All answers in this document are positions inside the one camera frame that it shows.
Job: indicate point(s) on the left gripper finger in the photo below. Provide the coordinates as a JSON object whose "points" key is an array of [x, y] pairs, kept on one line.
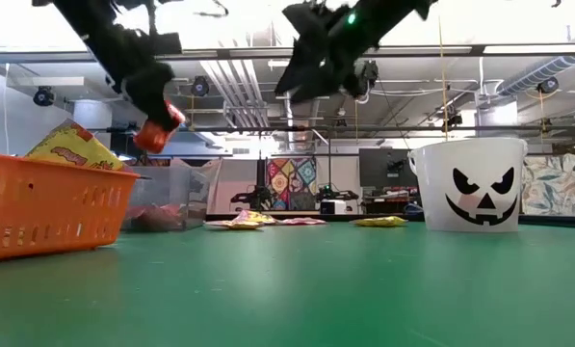
{"points": [[164, 82], [145, 101]]}

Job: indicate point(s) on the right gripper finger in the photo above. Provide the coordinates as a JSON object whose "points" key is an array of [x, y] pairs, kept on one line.
{"points": [[316, 87], [294, 72]]}

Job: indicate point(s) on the yellow Sour Patch candy pack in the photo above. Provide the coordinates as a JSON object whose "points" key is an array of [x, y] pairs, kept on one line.
{"points": [[378, 221], [253, 217], [234, 225], [70, 144]]}

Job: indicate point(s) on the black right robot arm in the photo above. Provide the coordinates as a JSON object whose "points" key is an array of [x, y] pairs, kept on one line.
{"points": [[393, 19]]}

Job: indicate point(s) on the background black robot arm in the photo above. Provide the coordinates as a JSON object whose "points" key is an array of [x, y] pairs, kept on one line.
{"points": [[335, 194], [254, 195]]}

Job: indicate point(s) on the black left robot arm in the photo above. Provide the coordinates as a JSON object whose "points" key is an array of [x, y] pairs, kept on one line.
{"points": [[85, 19]]}

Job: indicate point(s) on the pink candy pack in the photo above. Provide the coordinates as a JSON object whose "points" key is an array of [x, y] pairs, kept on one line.
{"points": [[301, 221]]}

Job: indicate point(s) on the clear plastic bin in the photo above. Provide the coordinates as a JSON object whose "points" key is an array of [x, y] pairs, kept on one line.
{"points": [[171, 188]]}

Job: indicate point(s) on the colourful quilt hanging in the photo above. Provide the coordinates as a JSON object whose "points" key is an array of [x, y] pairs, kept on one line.
{"points": [[292, 183]]}

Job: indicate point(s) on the dark monitor panel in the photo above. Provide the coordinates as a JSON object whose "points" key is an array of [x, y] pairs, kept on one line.
{"points": [[383, 168]]}

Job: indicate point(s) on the white box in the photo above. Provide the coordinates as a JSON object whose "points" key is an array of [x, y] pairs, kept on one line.
{"points": [[332, 206]]}

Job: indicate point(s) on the orange plastic basket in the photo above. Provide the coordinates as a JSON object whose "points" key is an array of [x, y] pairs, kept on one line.
{"points": [[51, 212]]}

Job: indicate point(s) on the white jack-o-lantern bucket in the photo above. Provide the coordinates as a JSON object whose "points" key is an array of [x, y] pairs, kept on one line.
{"points": [[465, 154]]}

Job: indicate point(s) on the green table mat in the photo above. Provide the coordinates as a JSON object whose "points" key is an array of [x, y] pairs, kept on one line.
{"points": [[287, 289]]}

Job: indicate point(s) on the floral patterned panel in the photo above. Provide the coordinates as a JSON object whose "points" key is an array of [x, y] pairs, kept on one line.
{"points": [[556, 185]]}

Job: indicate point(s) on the black ceiling camera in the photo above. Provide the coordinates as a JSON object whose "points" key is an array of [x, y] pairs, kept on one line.
{"points": [[366, 74], [43, 96], [548, 85], [200, 86]]}

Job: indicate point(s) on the silver air duct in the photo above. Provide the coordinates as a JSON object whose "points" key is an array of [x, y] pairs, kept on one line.
{"points": [[537, 74]]}

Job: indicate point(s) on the black metal table frame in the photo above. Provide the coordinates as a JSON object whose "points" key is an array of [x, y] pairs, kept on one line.
{"points": [[556, 220]]}

